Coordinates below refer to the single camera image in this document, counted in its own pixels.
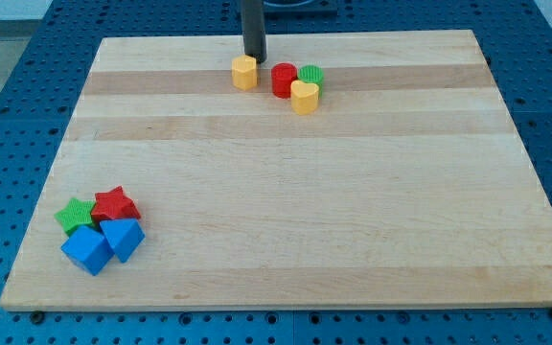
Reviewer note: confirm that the yellow hexagon block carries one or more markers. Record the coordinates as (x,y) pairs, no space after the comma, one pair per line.
(244,71)

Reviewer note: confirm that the yellow heart block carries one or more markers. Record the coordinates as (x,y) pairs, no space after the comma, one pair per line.
(304,97)

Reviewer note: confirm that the red cylinder block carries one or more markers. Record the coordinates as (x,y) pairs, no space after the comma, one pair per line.
(282,76)

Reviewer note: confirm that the green cylinder block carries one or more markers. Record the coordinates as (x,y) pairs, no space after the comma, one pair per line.
(312,74)

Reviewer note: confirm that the wooden board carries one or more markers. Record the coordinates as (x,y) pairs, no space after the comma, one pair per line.
(407,188)

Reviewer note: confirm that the blue triangle block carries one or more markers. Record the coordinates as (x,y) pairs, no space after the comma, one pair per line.
(124,235)

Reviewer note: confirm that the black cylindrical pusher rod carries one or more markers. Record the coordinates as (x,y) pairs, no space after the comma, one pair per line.
(253,29)

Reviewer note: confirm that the red star block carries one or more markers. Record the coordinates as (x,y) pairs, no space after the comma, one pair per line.
(114,204)

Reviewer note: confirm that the green star block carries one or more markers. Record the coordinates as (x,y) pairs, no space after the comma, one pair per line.
(75,214)

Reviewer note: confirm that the blue cube block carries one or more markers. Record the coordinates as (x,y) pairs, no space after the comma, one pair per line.
(88,249)

